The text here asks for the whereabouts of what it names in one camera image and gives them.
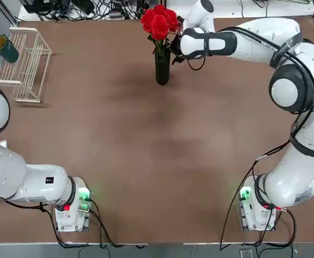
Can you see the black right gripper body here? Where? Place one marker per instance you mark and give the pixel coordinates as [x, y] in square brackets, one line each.
[176, 45]

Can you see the red rose bouquet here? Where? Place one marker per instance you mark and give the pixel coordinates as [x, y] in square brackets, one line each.
[159, 24]

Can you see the black cylindrical vase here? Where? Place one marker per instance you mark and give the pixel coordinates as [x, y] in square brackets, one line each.
[162, 72]

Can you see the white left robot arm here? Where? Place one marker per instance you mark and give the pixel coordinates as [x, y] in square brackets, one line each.
[1, 172]

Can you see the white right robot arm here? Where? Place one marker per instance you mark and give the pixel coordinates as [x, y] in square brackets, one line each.
[253, 40]

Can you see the white desk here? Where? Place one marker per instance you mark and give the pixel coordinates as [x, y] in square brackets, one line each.
[226, 9]

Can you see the small grey desk device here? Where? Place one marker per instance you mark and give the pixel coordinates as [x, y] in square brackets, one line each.
[116, 14]

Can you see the teal cup yellow inside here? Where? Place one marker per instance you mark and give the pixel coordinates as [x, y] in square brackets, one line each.
[7, 52]

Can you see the white towel holder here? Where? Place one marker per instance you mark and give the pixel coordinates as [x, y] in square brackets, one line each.
[2, 143]

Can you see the grey floor box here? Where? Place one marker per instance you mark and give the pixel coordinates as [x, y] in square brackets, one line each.
[245, 254]

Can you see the aluminium frame post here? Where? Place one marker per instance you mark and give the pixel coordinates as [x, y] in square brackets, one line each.
[9, 13]

